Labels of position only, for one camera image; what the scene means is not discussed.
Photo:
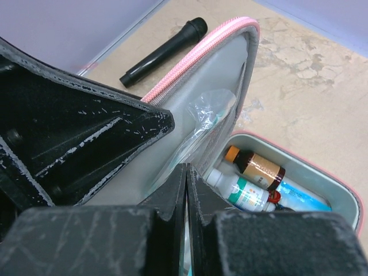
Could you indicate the black microphone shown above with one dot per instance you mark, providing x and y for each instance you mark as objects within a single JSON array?
[{"x": 190, "y": 34}]

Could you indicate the brown medicine bottle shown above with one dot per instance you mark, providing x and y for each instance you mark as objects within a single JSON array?
[{"x": 256, "y": 168}]

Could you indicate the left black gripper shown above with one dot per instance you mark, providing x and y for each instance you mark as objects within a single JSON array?
[{"x": 63, "y": 136}]

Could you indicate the pink medicine kit case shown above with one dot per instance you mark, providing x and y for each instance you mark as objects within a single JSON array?
[{"x": 224, "y": 59}]

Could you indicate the large blue packet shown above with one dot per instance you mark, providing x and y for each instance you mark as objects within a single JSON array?
[{"x": 298, "y": 200}]

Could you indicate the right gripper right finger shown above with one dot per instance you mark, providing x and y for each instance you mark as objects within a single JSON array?
[{"x": 227, "y": 241}]

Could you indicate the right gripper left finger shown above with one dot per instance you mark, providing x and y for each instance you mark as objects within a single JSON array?
[{"x": 146, "y": 239}]

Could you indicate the white green bottle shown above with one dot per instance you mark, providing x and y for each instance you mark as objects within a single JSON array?
[{"x": 240, "y": 192}]

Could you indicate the teal blister pack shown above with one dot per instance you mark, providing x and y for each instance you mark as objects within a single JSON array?
[{"x": 207, "y": 110}]

